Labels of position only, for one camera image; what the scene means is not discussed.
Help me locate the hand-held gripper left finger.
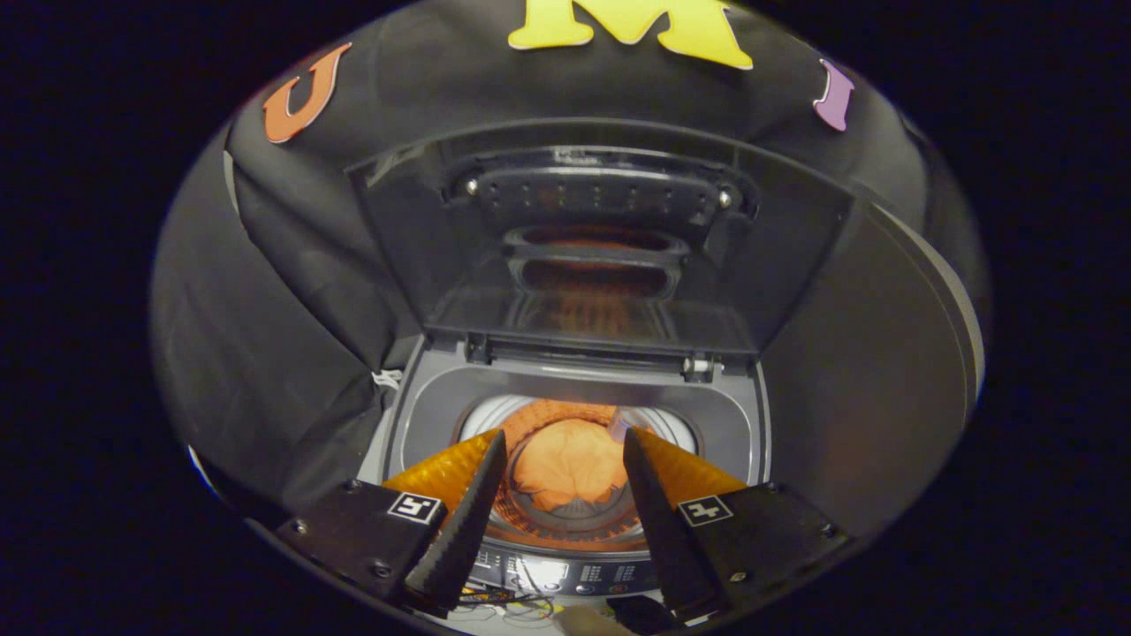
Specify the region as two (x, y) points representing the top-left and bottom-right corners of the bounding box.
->
(276, 429), (509, 617)

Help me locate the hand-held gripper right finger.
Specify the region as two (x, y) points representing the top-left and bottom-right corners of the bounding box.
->
(623, 428), (854, 621)

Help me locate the orange polo shirt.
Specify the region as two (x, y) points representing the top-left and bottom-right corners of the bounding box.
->
(512, 420), (630, 513)

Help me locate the grey washing machine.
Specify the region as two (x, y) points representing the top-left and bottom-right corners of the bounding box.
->
(358, 334), (775, 612)

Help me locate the dark washing machine lid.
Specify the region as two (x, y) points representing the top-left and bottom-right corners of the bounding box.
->
(346, 117), (856, 365)

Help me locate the black backdrop cloth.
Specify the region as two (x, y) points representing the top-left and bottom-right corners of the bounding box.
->
(150, 0), (991, 522)

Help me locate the thin black cable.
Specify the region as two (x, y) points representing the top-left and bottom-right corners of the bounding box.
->
(458, 587), (558, 621)

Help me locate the beige cabinet with dark frame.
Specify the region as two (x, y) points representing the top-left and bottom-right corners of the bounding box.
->
(758, 203), (987, 541)

